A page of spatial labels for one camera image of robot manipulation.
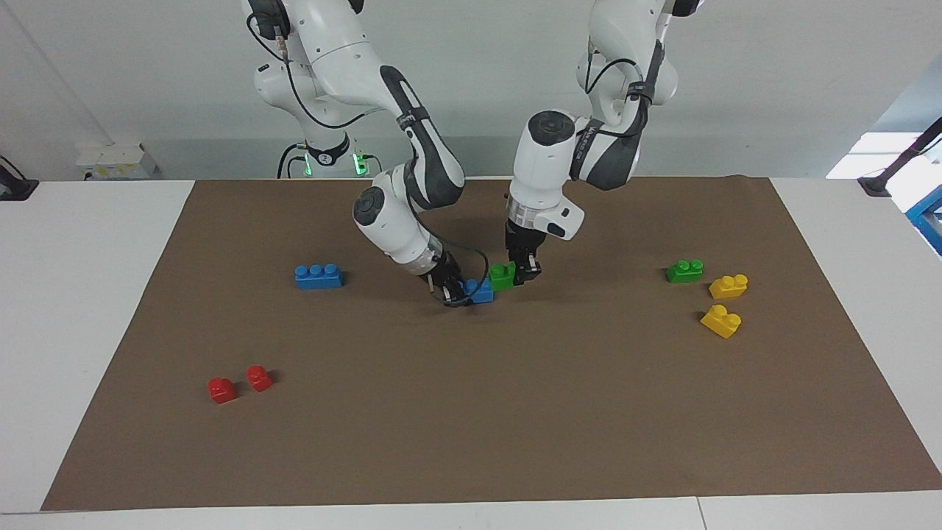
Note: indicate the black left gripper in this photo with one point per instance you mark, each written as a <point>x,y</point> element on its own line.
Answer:
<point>524,239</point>

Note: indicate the blue metal frame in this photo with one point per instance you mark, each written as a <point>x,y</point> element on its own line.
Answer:
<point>929,217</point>

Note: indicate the black table clamp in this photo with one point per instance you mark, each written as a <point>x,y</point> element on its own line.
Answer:
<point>13,188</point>

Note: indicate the brown table mat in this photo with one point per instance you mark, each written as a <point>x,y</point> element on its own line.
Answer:
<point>471,412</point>

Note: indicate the green two-stud block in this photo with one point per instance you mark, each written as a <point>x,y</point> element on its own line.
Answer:
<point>684,272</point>
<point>502,278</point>

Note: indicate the blue three-stud block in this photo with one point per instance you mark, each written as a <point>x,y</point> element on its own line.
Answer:
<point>318,278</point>
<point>482,293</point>

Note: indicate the yellow two-stud block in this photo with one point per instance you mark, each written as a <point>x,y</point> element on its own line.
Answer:
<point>721,322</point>
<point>728,287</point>

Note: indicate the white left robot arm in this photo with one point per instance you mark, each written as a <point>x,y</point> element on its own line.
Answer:
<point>541,169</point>

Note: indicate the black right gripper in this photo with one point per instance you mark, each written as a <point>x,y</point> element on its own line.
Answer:
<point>444,276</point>

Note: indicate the black camera stand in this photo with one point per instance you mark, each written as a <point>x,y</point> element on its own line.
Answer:
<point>894,165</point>

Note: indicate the red single-stud block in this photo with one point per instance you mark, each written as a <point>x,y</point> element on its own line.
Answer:
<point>221,391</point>
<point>258,378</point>

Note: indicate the white side table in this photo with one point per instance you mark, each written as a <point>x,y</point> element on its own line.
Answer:
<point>865,158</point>

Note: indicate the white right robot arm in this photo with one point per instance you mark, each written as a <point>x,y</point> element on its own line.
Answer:
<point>390,228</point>

